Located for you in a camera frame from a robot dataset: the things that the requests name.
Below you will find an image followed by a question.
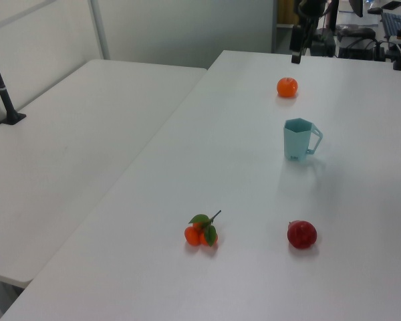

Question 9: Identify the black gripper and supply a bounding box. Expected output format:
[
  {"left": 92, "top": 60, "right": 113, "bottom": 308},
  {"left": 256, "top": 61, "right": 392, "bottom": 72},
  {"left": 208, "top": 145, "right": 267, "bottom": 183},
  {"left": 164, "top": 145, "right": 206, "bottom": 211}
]
[{"left": 289, "top": 0, "right": 326, "bottom": 65}]

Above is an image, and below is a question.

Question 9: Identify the light blue hexagonal mug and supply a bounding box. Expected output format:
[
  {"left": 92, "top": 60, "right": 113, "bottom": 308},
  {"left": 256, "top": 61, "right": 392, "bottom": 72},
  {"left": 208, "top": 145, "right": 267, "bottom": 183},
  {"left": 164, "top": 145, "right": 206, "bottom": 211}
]
[{"left": 283, "top": 118, "right": 324, "bottom": 162}]

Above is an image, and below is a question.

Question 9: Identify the brown wooden cabinet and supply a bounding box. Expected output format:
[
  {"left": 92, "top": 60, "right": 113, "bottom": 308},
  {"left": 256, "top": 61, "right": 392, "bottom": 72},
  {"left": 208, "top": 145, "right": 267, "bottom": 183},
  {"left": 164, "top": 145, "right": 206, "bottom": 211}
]
[{"left": 276, "top": 0, "right": 297, "bottom": 25}]

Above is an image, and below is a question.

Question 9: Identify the orange fruit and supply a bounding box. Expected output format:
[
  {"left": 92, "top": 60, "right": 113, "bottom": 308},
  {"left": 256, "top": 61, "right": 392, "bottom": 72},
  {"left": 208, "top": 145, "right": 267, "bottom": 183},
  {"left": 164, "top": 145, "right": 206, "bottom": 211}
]
[{"left": 276, "top": 77, "right": 299, "bottom": 98}]

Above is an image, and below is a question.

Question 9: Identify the black bag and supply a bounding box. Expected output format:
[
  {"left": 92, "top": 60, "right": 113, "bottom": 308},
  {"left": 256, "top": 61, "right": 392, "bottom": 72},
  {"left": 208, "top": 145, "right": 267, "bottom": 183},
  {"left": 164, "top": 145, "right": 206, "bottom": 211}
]
[{"left": 337, "top": 25, "right": 377, "bottom": 39}]

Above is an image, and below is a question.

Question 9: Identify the black electronics box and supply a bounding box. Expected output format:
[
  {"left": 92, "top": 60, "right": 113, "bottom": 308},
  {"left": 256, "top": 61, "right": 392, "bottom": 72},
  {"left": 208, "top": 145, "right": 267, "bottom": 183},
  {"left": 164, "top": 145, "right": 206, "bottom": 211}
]
[{"left": 338, "top": 39, "right": 388, "bottom": 62}]

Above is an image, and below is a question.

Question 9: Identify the black monitor stand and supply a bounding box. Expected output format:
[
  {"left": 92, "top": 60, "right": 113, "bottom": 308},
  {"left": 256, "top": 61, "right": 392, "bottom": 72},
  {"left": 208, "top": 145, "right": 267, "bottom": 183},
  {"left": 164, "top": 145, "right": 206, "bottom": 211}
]
[{"left": 348, "top": 0, "right": 364, "bottom": 18}]

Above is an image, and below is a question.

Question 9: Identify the dark computer keyboard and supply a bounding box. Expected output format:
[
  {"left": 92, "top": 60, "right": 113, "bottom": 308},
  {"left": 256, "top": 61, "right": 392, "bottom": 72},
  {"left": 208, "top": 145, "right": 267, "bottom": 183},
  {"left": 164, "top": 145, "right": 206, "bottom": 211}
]
[{"left": 380, "top": 12, "right": 401, "bottom": 36}]

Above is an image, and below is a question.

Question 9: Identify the red pomegranate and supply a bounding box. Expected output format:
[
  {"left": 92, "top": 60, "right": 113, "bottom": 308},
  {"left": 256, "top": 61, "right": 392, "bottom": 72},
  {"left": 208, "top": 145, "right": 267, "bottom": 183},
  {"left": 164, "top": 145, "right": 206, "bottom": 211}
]
[{"left": 287, "top": 219, "right": 318, "bottom": 251}]

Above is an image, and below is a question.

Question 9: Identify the tangerine cluster with leaves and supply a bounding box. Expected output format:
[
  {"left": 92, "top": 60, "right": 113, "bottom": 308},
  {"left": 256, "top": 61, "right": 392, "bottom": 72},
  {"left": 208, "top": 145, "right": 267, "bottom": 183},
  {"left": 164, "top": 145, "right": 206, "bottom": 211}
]
[{"left": 184, "top": 209, "right": 223, "bottom": 248}]

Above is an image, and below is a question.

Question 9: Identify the white partition post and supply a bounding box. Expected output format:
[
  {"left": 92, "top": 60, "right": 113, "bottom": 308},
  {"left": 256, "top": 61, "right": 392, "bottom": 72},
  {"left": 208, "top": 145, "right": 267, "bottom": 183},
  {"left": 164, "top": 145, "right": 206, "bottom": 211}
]
[{"left": 90, "top": 0, "right": 111, "bottom": 62}]

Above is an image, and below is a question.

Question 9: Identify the black camera pole with base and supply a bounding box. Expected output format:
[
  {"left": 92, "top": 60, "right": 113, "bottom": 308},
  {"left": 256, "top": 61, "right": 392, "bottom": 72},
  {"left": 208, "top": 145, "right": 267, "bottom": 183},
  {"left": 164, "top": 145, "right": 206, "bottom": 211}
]
[{"left": 0, "top": 33, "right": 27, "bottom": 126}]

